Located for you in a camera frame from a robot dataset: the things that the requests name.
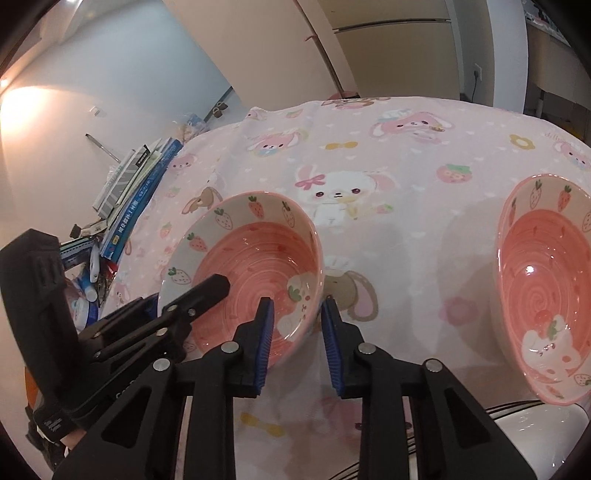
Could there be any pink strawberry bowl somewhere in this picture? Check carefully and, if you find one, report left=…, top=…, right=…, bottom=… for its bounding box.
left=158, top=191, right=325, bottom=365
left=491, top=174, right=590, bottom=406

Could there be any person left hand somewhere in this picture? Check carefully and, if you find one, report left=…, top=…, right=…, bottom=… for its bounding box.
left=60, top=429, right=86, bottom=450

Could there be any stack of blue books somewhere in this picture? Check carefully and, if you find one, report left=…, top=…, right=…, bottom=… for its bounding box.
left=96, top=137, right=182, bottom=263

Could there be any pink cartoon tablecloth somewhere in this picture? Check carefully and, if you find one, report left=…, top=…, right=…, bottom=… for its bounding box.
left=106, top=98, right=590, bottom=407

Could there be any red broom with dustpan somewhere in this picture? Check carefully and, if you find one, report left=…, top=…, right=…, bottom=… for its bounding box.
left=294, top=1, right=359, bottom=99

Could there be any beige refrigerator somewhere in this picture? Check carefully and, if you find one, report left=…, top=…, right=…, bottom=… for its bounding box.
left=320, top=0, right=460, bottom=100

